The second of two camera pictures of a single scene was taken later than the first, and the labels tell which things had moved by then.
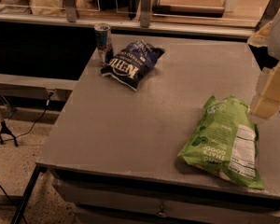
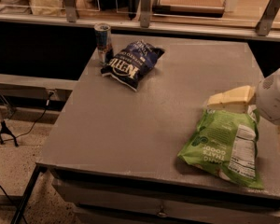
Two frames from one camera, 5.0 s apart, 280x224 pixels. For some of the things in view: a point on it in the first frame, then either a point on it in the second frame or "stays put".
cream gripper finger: (272, 91) -> (235, 100)
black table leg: (39, 168) stays put
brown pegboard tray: (190, 0) stays put
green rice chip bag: (225, 142) stays put
